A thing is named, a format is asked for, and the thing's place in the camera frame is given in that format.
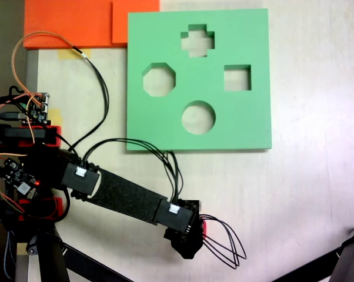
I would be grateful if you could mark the red octagonal pillar block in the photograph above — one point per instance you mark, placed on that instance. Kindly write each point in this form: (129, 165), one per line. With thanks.
(205, 228)

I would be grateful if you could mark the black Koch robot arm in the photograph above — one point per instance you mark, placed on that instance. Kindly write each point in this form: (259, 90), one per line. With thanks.
(121, 191)

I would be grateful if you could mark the small orange flat block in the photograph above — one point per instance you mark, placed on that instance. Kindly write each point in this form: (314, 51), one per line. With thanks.
(136, 20)

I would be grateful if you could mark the large orange flat block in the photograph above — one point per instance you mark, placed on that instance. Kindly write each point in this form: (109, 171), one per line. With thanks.
(65, 23)

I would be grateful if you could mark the green shape sorting board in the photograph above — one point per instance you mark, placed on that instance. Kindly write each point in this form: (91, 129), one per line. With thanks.
(165, 129)

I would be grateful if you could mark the red printed base clamp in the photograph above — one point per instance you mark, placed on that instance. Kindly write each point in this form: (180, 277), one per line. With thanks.
(58, 205)
(55, 136)

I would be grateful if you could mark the thick black tripod leg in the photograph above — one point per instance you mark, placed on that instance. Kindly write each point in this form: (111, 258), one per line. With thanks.
(47, 260)

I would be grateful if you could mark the yellow masking tape piece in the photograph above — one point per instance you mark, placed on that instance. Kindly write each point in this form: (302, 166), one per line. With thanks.
(57, 116)
(21, 249)
(66, 54)

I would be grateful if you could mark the black circuit board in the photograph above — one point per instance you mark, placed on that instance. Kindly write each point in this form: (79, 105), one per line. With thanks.
(16, 176)

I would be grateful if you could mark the green connector circuit board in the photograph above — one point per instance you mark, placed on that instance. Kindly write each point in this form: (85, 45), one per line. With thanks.
(36, 107)

